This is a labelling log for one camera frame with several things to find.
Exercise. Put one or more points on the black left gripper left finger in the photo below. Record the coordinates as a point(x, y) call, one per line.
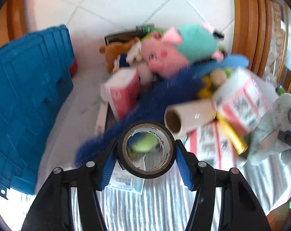
point(52, 207)

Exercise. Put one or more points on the black adhesive tape roll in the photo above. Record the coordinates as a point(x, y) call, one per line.
point(152, 164)

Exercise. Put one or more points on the white cardboard tube roll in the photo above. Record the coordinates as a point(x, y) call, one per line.
point(180, 119)

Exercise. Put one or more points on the green tennis ball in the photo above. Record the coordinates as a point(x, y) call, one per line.
point(142, 142)

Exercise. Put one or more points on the grey plush toy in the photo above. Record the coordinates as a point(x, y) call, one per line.
point(264, 139)

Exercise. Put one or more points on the yellow marker pen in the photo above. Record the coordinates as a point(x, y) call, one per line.
point(238, 142)

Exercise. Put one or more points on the pink white medicine box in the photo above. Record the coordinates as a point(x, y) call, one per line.
point(240, 101)

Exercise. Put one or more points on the small teal white box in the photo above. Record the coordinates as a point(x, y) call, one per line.
point(122, 180)

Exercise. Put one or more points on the dark blue fuzzy brush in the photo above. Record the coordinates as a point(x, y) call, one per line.
point(179, 88)

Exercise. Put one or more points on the blue plastic crate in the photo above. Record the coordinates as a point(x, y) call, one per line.
point(34, 83)

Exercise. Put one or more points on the red container behind crate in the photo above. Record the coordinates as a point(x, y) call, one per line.
point(73, 68)

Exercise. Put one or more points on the pink pig plush toy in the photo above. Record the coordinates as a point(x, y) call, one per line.
point(177, 48)

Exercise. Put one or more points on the brown teddy bear plush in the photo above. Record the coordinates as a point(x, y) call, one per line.
point(113, 50)

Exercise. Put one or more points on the green yellow plush toy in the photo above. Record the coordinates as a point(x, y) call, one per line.
point(152, 32)

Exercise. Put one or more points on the black box at wall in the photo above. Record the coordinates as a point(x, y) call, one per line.
point(124, 37)

